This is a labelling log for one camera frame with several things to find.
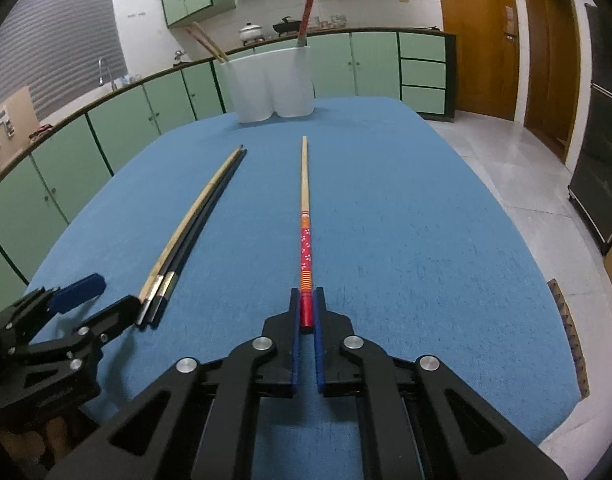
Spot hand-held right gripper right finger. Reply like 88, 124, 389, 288
313, 287, 567, 480

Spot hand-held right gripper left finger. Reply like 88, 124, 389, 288
46, 287, 303, 480

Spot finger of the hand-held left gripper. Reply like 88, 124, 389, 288
66, 295, 142, 356
0, 274, 106, 343

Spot black chopstick silver band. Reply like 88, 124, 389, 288
148, 149, 248, 325
137, 147, 246, 325

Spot red patterned chopstick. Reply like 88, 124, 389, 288
297, 0, 317, 48
298, 136, 317, 331

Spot pale wooden chopstick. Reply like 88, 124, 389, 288
137, 146, 243, 304
185, 26, 226, 64
192, 21, 231, 62

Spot white utensil holder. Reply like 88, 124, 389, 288
220, 45, 315, 123

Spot green base cabinets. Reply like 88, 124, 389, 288
0, 30, 457, 321

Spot blue tablecloth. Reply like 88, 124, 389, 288
23, 96, 582, 480

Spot brown ribbed board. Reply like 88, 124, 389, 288
547, 279, 589, 398

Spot grey window blind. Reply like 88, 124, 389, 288
0, 0, 127, 121

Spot green cabinet drawer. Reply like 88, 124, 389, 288
401, 61, 446, 88
400, 33, 446, 61
402, 87, 446, 115

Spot white cooking pot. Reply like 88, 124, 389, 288
238, 22, 265, 44

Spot black wok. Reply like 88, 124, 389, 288
272, 16, 302, 36

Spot dark wooden countertop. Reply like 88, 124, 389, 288
0, 27, 457, 198

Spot black glass-door cabinet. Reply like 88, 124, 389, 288
567, 4, 612, 256

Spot brown wooden door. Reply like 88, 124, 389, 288
432, 0, 524, 121

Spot brown wooden doorway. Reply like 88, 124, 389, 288
518, 0, 584, 163

